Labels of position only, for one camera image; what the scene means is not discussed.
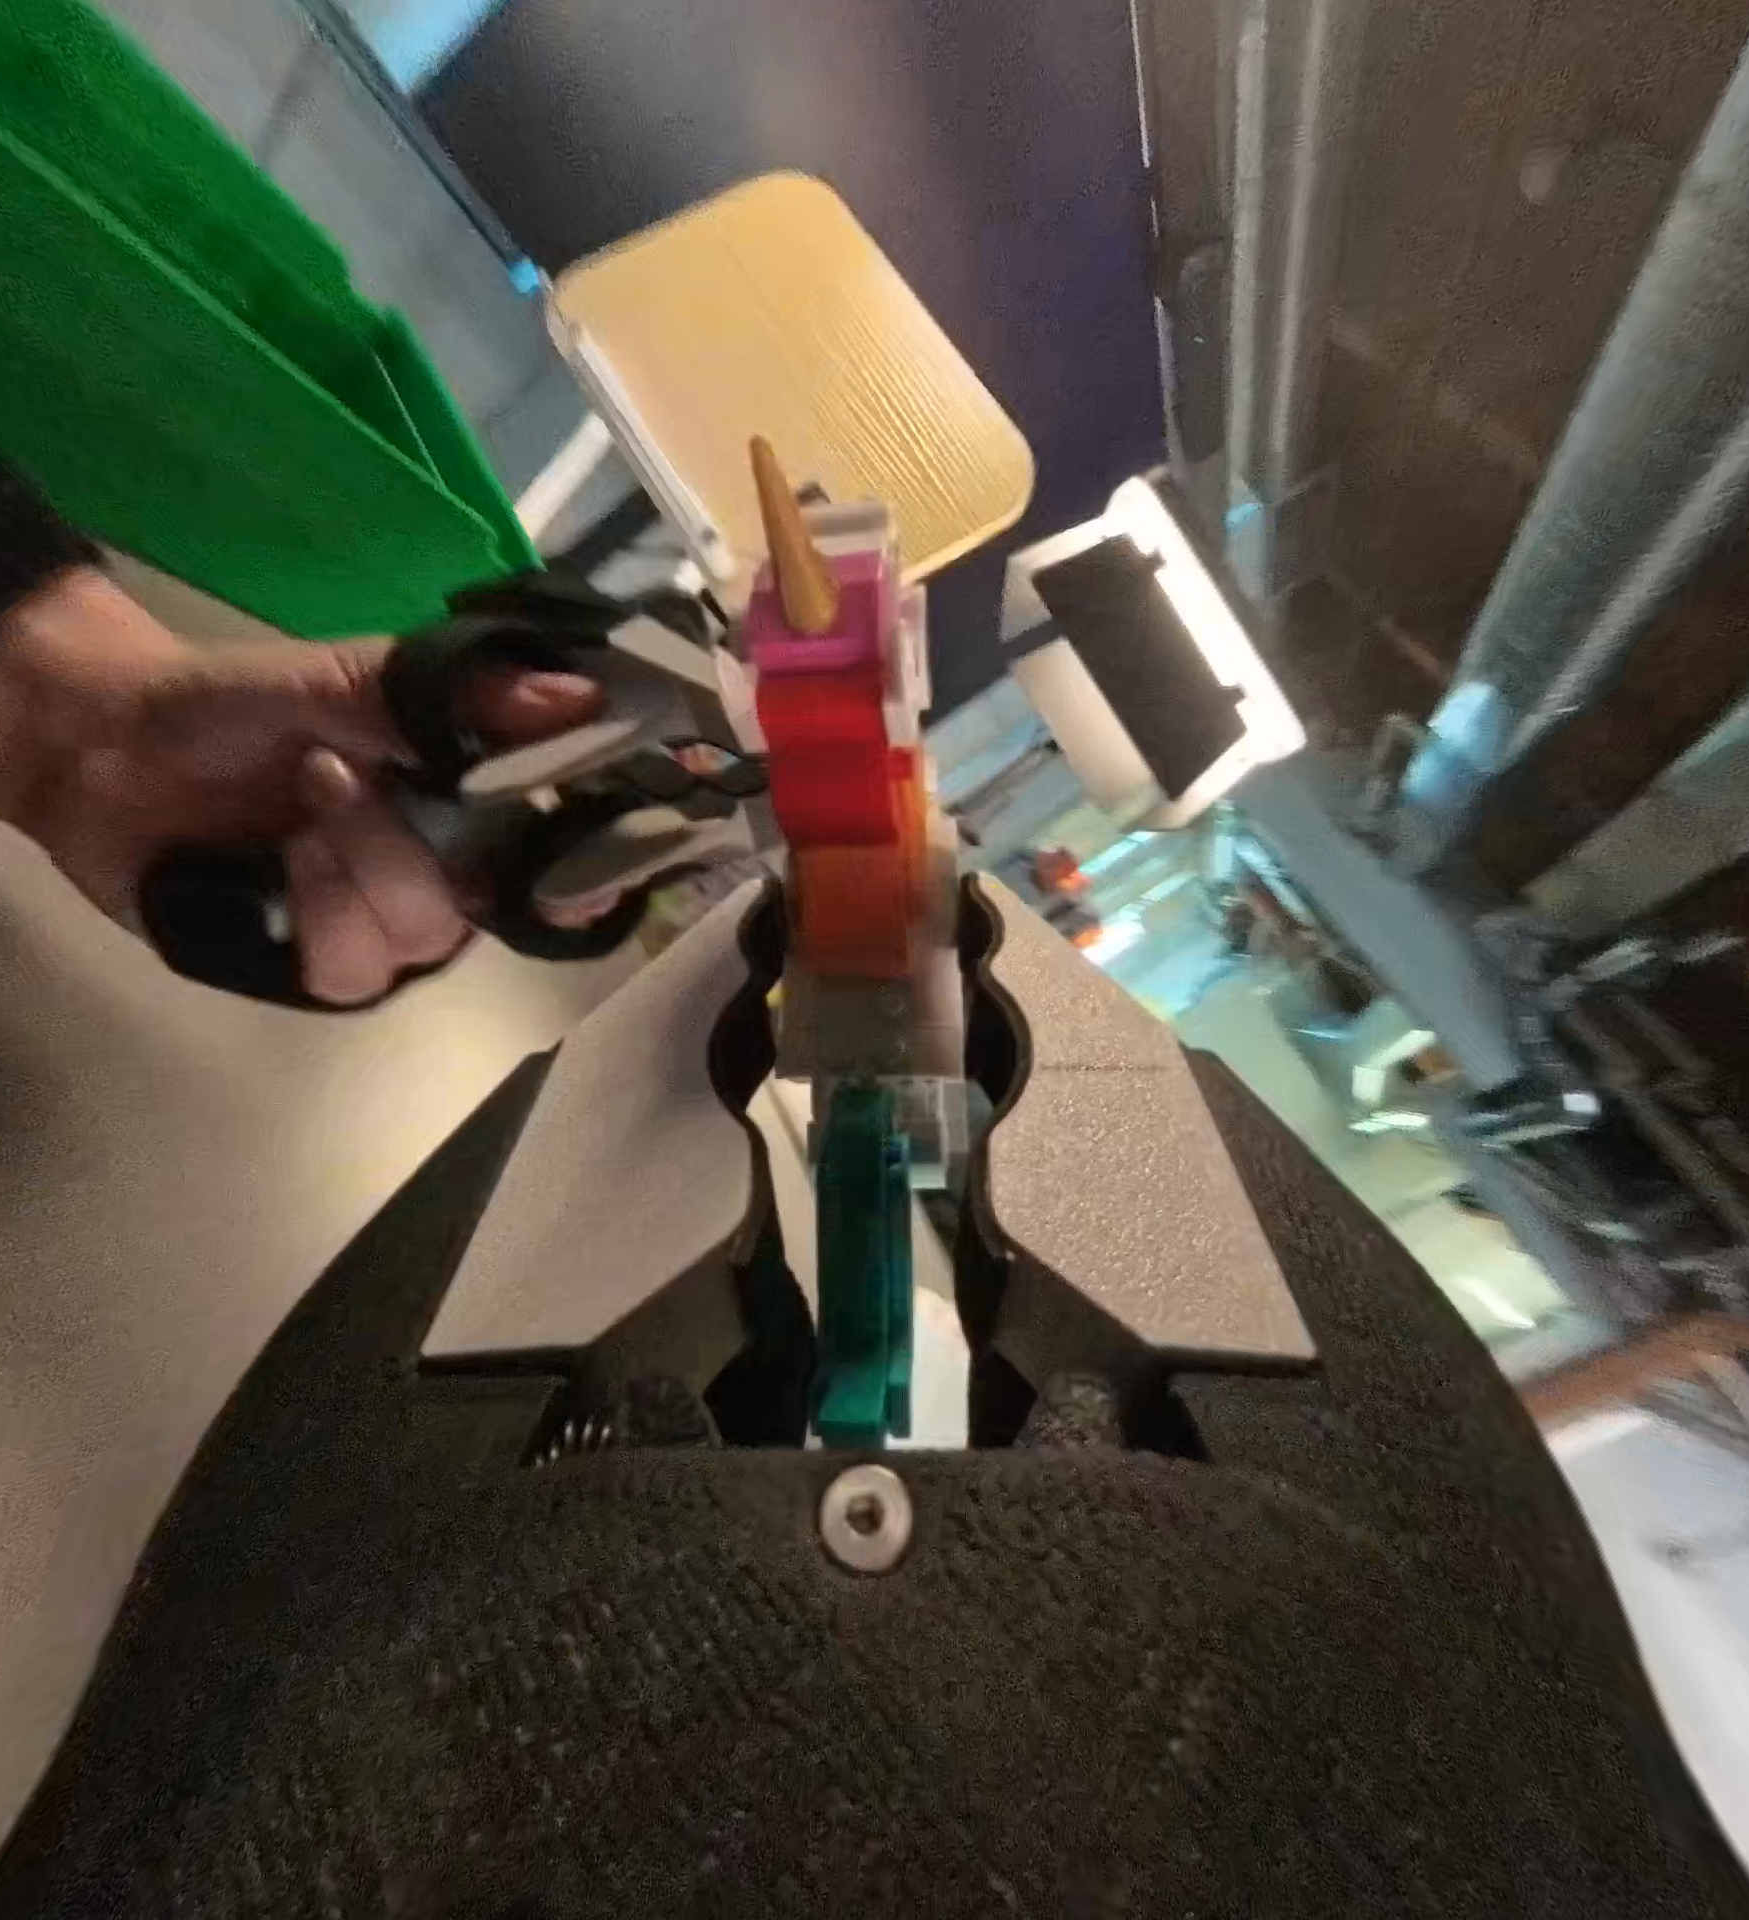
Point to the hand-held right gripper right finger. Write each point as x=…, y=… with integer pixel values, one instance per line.
x=1144, y=1198

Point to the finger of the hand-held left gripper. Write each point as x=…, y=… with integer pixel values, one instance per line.
x=633, y=869
x=680, y=683

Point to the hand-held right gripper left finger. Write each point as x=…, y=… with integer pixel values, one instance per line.
x=588, y=1198

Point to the white toy brick unicorn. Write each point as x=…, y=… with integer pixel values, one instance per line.
x=829, y=779

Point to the person's left hand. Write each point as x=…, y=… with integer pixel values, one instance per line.
x=139, y=720

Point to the lit studio light panel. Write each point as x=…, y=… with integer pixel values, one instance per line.
x=1137, y=658

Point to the green box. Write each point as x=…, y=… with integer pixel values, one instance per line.
x=139, y=298

